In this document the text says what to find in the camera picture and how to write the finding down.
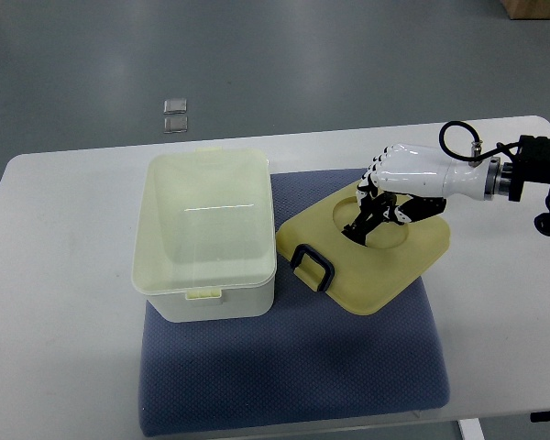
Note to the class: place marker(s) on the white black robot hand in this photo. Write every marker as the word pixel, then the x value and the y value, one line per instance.
pixel 406 184

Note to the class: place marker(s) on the yellow storage box lid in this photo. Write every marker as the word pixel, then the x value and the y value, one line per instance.
pixel 361 279

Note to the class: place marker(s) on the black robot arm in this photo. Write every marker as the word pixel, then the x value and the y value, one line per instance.
pixel 511 166

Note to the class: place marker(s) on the brown cardboard box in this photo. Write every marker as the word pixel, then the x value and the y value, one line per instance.
pixel 527 9

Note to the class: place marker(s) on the white storage box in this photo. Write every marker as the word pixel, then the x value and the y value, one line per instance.
pixel 205 241

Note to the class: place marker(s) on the blue-grey fabric cushion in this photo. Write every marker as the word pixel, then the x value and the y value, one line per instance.
pixel 305 359

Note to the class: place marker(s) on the upper metal floor plate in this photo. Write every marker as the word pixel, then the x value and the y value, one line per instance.
pixel 175 106

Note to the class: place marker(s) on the metal floor plate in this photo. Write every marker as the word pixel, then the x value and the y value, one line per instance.
pixel 175 124
pixel 175 106

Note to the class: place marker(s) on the lower metal floor plate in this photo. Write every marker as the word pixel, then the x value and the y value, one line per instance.
pixel 175 124

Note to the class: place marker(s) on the white table leg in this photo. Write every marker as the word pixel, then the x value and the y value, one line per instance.
pixel 470 429

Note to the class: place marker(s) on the black table bracket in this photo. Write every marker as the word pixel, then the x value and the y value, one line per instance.
pixel 540 417

